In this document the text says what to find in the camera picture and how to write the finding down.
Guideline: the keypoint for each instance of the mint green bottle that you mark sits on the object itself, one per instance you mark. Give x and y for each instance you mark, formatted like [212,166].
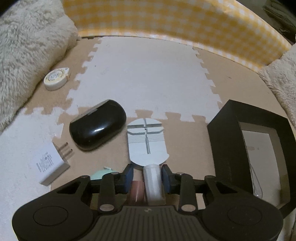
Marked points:
[99,175]

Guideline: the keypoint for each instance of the pink tube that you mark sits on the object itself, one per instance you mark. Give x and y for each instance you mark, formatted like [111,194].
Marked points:
[137,191]

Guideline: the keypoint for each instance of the fluffy cream cushion left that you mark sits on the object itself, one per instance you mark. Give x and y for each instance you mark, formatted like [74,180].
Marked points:
[27,51]

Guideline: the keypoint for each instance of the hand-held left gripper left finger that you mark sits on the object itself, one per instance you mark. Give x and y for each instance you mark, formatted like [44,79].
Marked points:
[129,179]

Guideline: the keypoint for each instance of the foam puzzle mat tiles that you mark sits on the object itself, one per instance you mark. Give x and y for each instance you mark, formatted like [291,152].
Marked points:
[150,81]

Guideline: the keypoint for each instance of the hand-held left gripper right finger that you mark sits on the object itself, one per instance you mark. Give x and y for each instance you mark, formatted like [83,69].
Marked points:
[166,179]

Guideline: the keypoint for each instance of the black cardboard box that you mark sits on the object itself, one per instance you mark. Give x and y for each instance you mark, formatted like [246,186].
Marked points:
[227,129]

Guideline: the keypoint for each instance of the fluffy cream cushion right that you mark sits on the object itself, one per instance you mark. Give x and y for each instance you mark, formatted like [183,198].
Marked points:
[282,81]

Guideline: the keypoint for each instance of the white watch band tool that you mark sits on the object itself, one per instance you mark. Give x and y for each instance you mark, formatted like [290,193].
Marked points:
[148,148]

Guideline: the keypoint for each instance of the fluffy cream cushion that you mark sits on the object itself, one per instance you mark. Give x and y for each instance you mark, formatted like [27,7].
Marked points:
[282,81]
[27,51]

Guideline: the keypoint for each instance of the glossy black oval case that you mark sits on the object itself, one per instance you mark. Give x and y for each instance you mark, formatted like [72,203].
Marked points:
[97,126]

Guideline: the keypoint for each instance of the white charger plug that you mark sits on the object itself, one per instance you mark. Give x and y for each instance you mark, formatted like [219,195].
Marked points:
[49,162]

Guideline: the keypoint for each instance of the dark cloth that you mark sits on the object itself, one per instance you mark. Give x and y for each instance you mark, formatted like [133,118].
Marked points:
[281,18]

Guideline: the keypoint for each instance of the yellow checkered fabric wall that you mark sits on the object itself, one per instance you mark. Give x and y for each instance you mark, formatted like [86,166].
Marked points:
[173,20]

